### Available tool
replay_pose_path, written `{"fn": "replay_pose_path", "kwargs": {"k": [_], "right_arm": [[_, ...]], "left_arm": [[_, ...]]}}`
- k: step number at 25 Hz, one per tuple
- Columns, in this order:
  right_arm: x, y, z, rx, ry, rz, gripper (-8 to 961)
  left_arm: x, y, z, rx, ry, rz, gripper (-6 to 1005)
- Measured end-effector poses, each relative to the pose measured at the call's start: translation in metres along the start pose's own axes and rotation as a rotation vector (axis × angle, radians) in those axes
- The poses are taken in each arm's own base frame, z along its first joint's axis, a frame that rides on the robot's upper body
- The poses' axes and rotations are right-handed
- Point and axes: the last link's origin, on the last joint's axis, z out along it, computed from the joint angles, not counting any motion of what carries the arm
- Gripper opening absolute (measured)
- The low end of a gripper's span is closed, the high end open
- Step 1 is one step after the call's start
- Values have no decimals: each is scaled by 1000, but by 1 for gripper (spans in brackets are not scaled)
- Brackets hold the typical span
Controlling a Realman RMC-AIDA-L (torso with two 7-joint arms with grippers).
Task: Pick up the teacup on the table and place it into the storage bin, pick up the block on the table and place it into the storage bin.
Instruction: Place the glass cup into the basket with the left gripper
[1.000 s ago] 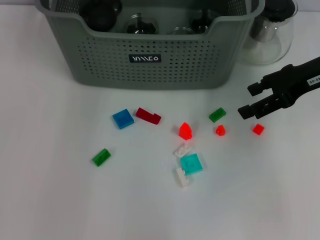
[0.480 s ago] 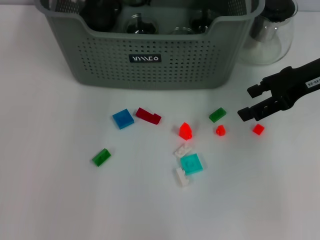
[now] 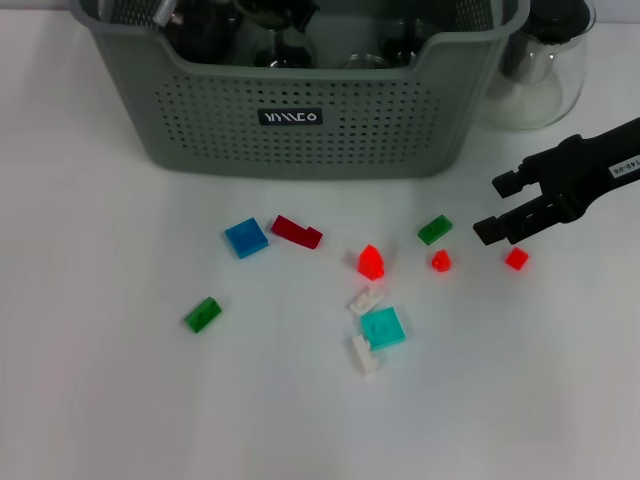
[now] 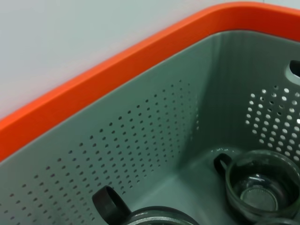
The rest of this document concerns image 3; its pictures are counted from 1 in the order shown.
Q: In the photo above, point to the blue square toy brick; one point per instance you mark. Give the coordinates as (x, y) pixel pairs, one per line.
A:
(247, 239)

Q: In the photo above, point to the dark red toy brick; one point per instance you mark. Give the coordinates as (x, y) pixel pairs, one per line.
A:
(292, 230)

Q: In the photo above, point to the orange-red sloped toy brick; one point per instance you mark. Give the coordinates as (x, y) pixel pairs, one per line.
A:
(371, 262)

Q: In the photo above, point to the grey-green perforated storage bin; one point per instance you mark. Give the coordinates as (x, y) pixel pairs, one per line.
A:
(300, 150)

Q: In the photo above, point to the small red round brick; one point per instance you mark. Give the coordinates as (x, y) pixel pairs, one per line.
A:
(441, 261)

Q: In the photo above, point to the green rectangular toy brick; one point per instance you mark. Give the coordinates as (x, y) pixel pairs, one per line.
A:
(435, 230)
(202, 315)

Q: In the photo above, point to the glass carafe with black lid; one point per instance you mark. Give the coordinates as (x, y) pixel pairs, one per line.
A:
(540, 85)

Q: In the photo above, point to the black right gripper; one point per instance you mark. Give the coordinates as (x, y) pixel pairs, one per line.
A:
(585, 175)

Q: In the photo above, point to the white notched toy brick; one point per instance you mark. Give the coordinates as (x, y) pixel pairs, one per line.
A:
(364, 357)

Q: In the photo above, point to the small red square brick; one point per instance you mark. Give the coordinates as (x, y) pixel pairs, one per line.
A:
(516, 258)

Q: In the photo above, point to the left gripper silver fitting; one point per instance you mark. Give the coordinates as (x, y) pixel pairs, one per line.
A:
(165, 11)

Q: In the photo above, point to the white studded toy brick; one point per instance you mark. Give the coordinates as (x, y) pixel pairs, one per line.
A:
(365, 300)

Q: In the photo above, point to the glass teacup with black sleeve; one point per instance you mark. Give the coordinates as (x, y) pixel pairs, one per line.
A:
(285, 52)
(405, 45)
(262, 16)
(365, 62)

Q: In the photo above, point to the black round teapot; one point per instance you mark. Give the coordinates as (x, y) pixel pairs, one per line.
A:
(205, 42)

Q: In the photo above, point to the teal square toy brick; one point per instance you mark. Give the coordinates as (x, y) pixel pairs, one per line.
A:
(382, 327)

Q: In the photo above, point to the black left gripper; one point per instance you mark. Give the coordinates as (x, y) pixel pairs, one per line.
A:
(205, 9)

